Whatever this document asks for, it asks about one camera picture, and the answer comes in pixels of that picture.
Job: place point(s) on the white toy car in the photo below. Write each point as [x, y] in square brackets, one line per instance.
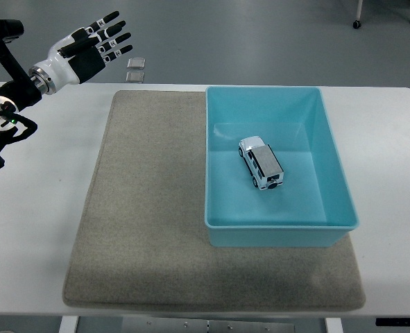
[265, 163]

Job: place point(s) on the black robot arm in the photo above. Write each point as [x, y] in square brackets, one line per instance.
[17, 90]

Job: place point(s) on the grey metal plate with screws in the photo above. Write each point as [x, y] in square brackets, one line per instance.
[208, 326]

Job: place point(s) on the beige grey felt mat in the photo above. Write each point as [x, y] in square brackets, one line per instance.
[145, 225]

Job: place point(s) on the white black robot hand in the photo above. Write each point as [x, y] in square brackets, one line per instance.
[85, 64]

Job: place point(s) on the light blue plastic box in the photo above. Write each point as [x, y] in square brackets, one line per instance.
[295, 208]

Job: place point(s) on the white table leg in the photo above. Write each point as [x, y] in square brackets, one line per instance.
[333, 326]
[67, 326]

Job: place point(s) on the black table control panel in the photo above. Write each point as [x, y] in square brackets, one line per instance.
[399, 322]

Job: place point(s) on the square metal floor plate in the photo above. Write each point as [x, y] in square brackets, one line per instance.
[136, 62]
[135, 77]

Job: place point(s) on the white cart with casters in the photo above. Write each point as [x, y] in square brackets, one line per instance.
[359, 10]

